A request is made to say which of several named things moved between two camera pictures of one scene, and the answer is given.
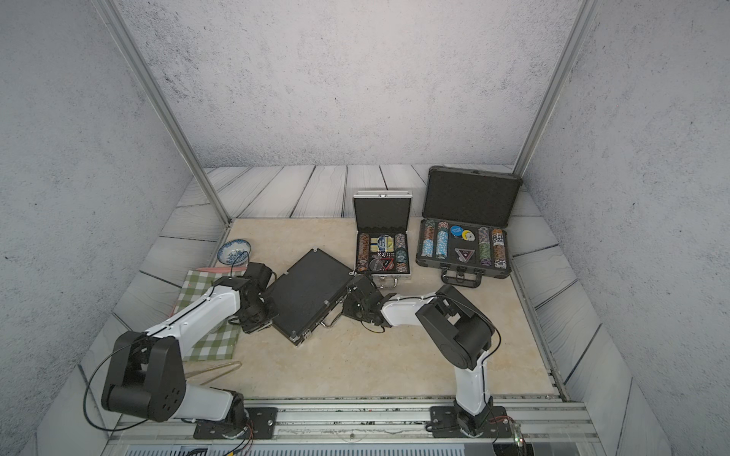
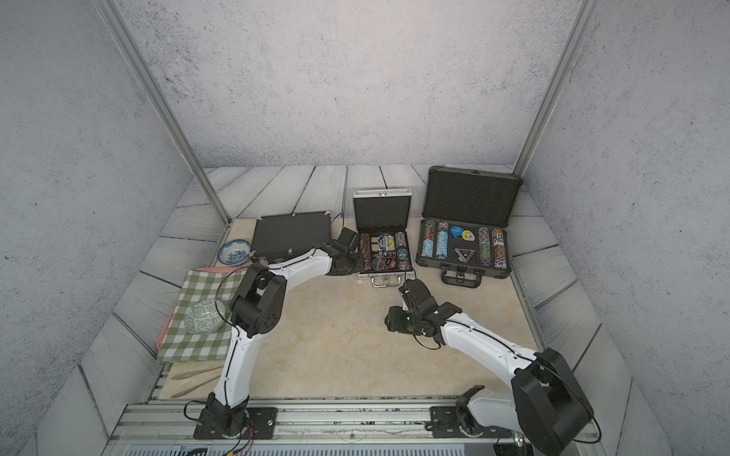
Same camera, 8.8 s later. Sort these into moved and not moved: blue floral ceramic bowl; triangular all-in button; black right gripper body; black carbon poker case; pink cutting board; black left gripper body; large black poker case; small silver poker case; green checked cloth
Moved: black left gripper body; black right gripper body; black carbon poker case
Not moved: blue floral ceramic bowl; large black poker case; green checked cloth; pink cutting board; small silver poker case; triangular all-in button
